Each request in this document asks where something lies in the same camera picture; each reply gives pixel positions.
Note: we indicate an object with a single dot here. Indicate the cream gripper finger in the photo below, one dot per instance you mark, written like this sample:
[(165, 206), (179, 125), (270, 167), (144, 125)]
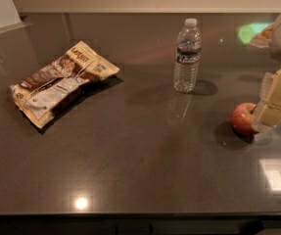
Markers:
[(268, 112), (265, 85)]

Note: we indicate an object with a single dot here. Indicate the red apple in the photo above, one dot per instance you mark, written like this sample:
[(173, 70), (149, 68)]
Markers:
[(242, 118)]

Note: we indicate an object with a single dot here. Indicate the clear plastic water bottle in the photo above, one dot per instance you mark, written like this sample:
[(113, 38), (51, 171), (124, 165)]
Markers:
[(187, 57)]

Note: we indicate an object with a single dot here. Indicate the brown and cream snack bag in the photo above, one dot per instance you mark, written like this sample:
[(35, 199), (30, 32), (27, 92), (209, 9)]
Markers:
[(39, 95)]

